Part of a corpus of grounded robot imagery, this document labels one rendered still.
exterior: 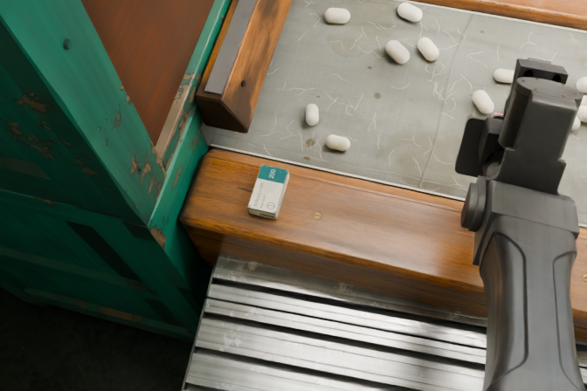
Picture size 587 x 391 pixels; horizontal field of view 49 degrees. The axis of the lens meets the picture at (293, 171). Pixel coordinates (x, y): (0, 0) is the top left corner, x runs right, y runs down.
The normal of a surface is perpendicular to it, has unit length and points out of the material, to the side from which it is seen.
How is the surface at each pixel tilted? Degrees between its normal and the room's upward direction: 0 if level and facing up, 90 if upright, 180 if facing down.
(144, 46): 90
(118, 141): 90
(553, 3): 0
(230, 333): 0
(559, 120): 50
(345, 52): 0
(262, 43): 67
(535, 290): 30
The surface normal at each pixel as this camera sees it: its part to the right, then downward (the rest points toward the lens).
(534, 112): -0.25, 0.37
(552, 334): 0.10, -0.81
